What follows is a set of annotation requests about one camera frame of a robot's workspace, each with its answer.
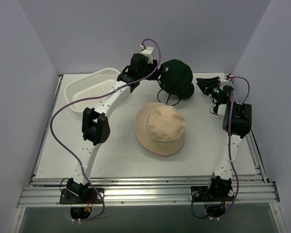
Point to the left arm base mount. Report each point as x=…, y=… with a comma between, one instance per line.
x=81, y=198

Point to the black wire hat stand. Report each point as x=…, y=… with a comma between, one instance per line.
x=168, y=99

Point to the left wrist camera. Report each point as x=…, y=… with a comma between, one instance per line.
x=148, y=52

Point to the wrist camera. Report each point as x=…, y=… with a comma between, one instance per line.
x=227, y=79
x=148, y=52

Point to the pink bucket hat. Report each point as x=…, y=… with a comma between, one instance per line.
x=160, y=154

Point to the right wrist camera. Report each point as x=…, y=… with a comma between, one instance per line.
x=227, y=79

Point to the white perforated plastic basket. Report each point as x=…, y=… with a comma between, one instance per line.
x=97, y=90

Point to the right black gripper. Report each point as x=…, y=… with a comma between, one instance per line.
x=211, y=87

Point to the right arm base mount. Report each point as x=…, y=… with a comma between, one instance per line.
x=208, y=196

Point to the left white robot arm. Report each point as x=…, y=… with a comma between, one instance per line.
x=96, y=130

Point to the black baseball cap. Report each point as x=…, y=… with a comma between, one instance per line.
x=186, y=92

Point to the dark green baseball cap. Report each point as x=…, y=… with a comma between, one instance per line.
x=175, y=75

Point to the aluminium front rail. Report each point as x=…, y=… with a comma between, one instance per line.
x=158, y=191

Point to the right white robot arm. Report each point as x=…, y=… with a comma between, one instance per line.
x=237, y=122

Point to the beige bucket hat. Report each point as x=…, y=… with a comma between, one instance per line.
x=160, y=128

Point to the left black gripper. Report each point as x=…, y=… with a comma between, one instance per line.
x=154, y=68

